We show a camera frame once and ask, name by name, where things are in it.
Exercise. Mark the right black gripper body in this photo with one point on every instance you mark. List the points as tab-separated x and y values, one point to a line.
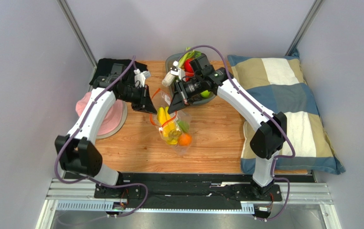
182	95

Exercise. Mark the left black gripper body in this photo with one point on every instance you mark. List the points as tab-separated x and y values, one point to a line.
136	100

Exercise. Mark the green apple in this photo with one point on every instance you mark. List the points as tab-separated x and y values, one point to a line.
205	94

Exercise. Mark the green starfruit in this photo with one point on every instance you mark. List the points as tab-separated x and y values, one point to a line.
183	125

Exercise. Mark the clear orange zip top bag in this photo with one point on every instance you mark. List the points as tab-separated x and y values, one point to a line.
162	98

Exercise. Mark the yellow bananas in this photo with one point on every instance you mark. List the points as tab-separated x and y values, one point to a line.
169	129

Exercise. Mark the orange fruit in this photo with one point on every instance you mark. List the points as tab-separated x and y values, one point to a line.
185	139

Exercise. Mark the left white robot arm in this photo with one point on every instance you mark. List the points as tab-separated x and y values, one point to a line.
76	151

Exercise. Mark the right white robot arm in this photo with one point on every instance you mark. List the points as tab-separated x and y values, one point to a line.
270	128

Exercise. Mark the grey food tray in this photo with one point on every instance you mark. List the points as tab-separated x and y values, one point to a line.
198	99

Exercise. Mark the red apple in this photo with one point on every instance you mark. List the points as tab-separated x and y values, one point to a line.
187	66

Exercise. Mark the green white leek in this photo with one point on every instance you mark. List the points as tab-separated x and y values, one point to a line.
168	79

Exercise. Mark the pink hat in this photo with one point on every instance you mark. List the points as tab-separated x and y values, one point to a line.
114	119

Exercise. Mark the black folded cloth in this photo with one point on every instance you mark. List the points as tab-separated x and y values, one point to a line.
104	67

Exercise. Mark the plaid pillow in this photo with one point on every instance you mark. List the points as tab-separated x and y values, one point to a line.
279	84

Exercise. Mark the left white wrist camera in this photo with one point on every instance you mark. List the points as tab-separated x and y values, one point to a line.
140	78

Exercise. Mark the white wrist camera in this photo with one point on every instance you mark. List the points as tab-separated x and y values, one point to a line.
140	78
176	71

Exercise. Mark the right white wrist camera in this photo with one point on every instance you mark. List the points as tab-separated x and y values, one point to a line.
176	71

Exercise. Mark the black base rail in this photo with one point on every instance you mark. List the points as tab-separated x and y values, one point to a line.
188	191

